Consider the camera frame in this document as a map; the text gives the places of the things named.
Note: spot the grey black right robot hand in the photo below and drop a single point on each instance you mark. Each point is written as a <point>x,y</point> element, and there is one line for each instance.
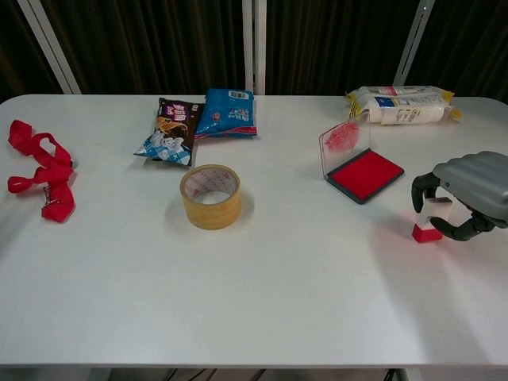
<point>476,182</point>

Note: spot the red white stamp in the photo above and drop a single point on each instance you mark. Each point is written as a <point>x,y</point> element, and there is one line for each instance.
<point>425,234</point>

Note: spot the white yellow plastic package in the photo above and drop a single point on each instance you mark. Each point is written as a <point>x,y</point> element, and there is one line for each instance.
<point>405,109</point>

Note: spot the red ink pad clear lid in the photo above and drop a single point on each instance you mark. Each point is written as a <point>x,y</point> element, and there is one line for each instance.
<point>365,175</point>

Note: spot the blue snack bag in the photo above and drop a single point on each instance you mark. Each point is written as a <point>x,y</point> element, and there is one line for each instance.
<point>228,113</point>

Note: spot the yellowish packing tape roll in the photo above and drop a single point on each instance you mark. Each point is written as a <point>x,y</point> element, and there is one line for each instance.
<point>210,215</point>

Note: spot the brown snack bag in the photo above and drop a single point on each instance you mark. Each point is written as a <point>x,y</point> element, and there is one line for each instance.
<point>170,131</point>

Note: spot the dark pleated curtain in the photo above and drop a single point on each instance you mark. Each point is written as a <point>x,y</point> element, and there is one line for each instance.
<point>158,39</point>

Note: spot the white slanted frame post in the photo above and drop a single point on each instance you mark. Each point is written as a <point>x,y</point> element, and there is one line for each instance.
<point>414,39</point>
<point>51,51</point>

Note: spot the white upright frame post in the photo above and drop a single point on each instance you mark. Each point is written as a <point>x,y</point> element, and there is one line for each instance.
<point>260,39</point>

